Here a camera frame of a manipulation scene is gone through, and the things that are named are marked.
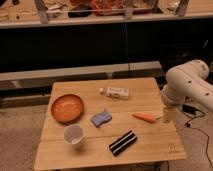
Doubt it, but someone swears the orange ceramic bowl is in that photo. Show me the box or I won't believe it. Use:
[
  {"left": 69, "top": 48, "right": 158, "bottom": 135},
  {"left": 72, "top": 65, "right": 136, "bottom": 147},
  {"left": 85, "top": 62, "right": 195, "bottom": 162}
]
[{"left": 51, "top": 94, "right": 84, "bottom": 123}]

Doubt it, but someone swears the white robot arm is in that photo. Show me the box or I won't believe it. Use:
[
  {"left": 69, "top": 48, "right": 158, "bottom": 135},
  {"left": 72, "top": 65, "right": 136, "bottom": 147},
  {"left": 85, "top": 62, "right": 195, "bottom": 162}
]
[{"left": 160, "top": 60, "right": 213, "bottom": 123}]

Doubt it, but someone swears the orange carrot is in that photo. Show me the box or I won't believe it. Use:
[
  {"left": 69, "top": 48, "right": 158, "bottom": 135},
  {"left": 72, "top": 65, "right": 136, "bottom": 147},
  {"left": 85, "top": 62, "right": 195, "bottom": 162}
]
[{"left": 133, "top": 113, "right": 158, "bottom": 123}]

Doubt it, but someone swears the white plastic bottle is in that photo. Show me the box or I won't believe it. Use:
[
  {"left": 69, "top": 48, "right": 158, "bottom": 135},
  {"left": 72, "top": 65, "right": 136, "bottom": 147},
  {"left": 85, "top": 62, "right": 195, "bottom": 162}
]
[{"left": 100, "top": 86, "right": 130, "bottom": 100}]

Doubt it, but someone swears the black white striped block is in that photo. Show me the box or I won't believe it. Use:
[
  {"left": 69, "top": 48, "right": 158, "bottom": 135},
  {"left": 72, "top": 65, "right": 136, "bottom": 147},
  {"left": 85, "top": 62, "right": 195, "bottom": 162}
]
[{"left": 109, "top": 130, "right": 137, "bottom": 156}]

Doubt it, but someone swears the wooden folding table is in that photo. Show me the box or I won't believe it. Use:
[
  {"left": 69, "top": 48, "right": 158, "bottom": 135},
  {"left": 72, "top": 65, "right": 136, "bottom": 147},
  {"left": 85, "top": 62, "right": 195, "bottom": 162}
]
[{"left": 34, "top": 78, "right": 186, "bottom": 171}]

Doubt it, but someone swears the blue sponge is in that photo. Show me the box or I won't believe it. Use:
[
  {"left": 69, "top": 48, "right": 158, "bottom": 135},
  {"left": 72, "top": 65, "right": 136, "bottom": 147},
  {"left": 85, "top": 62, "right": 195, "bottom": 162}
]
[{"left": 91, "top": 111, "right": 112, "bottom": 128}]

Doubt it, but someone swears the white paper cup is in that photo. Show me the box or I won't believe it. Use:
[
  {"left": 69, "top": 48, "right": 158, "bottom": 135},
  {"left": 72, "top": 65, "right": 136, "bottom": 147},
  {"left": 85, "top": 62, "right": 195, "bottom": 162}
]
[{"left": 63, "top": 124, "right": 84, "bottom": 149}]

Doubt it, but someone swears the black power cable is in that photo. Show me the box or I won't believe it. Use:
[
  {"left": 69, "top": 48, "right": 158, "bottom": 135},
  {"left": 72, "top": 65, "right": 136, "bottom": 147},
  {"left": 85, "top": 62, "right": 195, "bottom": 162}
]
[{"left": 181, "top": 104, "right": 213, "bottom": 159}]

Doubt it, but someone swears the black hanging cable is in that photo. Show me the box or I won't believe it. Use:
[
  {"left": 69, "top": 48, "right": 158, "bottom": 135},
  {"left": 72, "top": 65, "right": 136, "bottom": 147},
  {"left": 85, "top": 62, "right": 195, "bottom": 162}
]
[{"left": 123, "top": 19, "right": 132, "bottom": 79}]

